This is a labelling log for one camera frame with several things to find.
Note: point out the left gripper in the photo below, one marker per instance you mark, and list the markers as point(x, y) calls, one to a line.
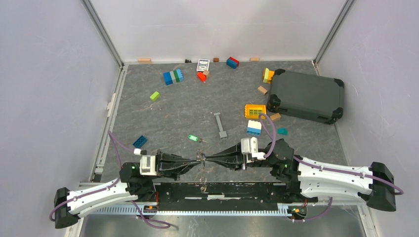
point(172, 165)

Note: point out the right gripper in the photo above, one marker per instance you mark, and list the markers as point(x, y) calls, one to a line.
point(234, 150)

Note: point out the perforated metal ring plate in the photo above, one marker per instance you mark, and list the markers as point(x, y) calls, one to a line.
point(203, 173)

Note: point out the green key tag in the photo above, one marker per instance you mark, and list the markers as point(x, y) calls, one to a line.
point(196, 139)

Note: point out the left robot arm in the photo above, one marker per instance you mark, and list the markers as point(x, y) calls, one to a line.
point(135, 183)

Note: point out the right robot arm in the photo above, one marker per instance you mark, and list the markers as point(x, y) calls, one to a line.
point(308, 179)

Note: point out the grey toy axle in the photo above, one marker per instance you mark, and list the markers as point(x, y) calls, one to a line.
point(222, 132)

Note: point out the white and blue brick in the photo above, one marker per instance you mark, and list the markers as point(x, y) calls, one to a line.
point(254, 128)

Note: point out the dark blue flat brick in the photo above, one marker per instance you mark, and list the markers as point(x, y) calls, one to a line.
point(140, 142)

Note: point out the yellow window brick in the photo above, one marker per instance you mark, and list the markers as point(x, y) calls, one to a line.
point(252, 111)

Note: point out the teal small block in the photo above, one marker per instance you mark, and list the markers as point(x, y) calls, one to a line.
point(282, 131)

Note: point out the lime green block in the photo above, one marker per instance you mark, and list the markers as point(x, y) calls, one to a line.
point(155, 96)

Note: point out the tan wooden block near case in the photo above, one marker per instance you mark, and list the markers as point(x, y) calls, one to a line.
point(262, 90)

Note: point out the blue grey green brick stack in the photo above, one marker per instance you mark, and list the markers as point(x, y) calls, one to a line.
point(172, 77)

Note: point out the red orange brick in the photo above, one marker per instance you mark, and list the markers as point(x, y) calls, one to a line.
point(201, 77)

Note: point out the orange green brown brick stack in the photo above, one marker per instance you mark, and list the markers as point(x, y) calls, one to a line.
point(267, 75)

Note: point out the red and blue brick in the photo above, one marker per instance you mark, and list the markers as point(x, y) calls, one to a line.
point(232, 62)

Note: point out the playing card box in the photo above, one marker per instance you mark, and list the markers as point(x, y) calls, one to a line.
point(203, 65)

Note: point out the dark grey hard case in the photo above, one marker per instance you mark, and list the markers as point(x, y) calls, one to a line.
point(306, 96)

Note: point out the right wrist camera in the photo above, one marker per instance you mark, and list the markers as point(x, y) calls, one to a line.
point(249, 149)

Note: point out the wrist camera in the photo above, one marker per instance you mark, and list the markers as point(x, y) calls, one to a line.
point(249, 149)
point(147, 165)

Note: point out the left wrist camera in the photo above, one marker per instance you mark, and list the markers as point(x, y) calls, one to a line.
point(147, 165)

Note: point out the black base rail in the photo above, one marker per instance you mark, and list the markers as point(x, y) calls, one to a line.
point(220, 196)

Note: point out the tan wooden block at wall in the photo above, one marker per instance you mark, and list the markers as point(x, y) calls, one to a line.
point(144, 61)

